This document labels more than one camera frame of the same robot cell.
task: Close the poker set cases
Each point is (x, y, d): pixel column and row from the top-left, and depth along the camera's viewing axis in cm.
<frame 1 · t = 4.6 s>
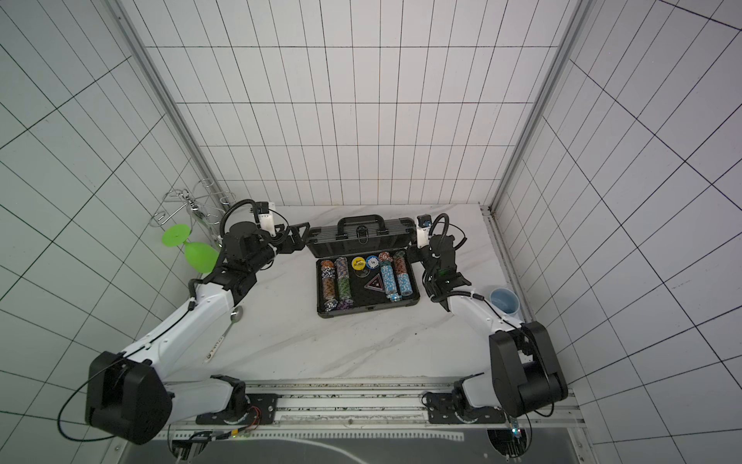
left hand: (295, 230, 81), fingers open
right hand: (415, 227, 86), fingers closed
dark grey poker set case: (365, 236, 81), point 25 cm above the table
green blue poker chip stack: (345, 299, 92), point 4 cm above the table
orange black poker chip stack: (328, 269, 97), point 6 cm above the table
light blue ceramic mug: (510, 296, 87), point 8 cm above the table
green plastic wine glass: (199, 256, 85), point 19 cm above the table
yellow dealer button: (358, 263, 100), point 4 cm above the table
blue poker chip stack: (388, 275, 95), point 6 cm above the table
red blue poker chip stack: (404, 277, 94), point 6 cm above the table
black triangle token: (376, 283, 96), point 4 cm above the table

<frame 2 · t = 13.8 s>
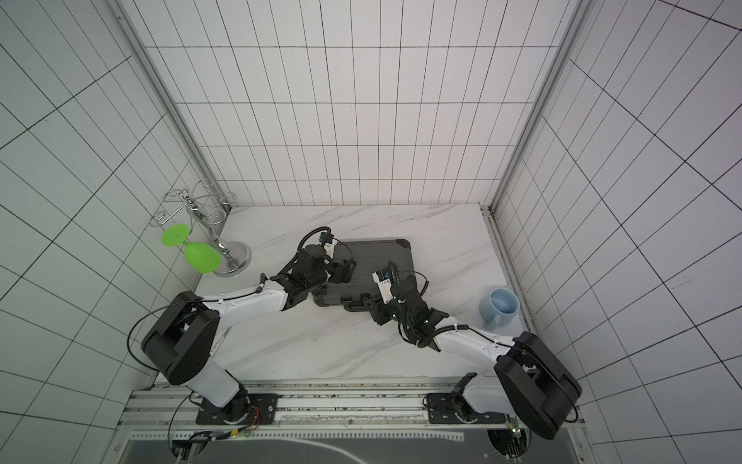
left hand: (341, 266, 90), fingers open
right hand: (370, 293, 86), fingers open
dark grey poker set case: (375, 250, 99), point 8 cm above the table
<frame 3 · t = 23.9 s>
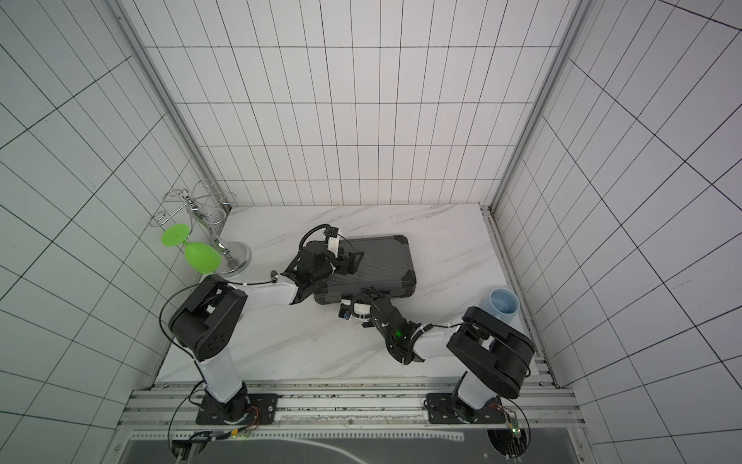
left hand: (351, 256, 94), fingers open
right hand: (369, 282, 88), fingers open
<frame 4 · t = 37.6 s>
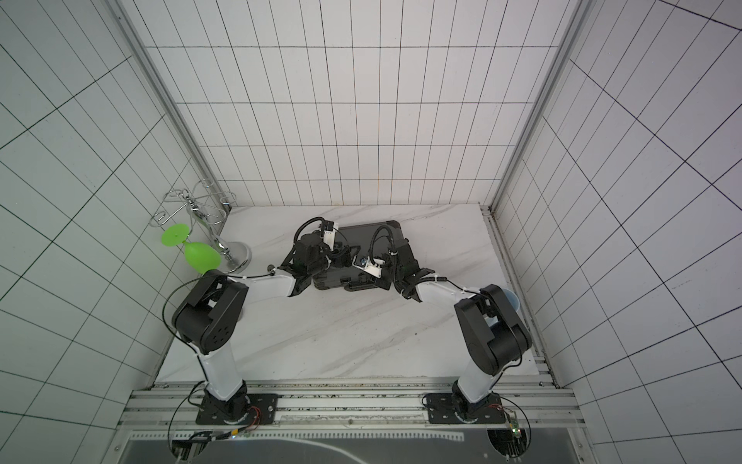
left hand: (348, 250, 95), fingers open
right hand: (372, 257, 93), fingers open
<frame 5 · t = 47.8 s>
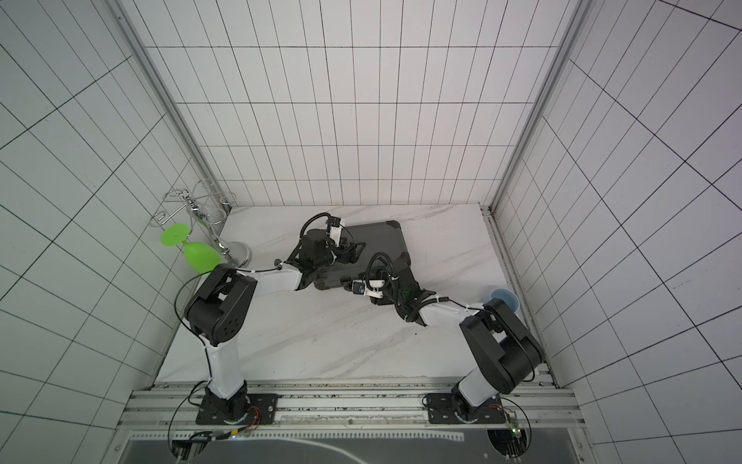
left hand: (354, 247, 96), fingers open
right hand: (375, 267, 92), fingers open
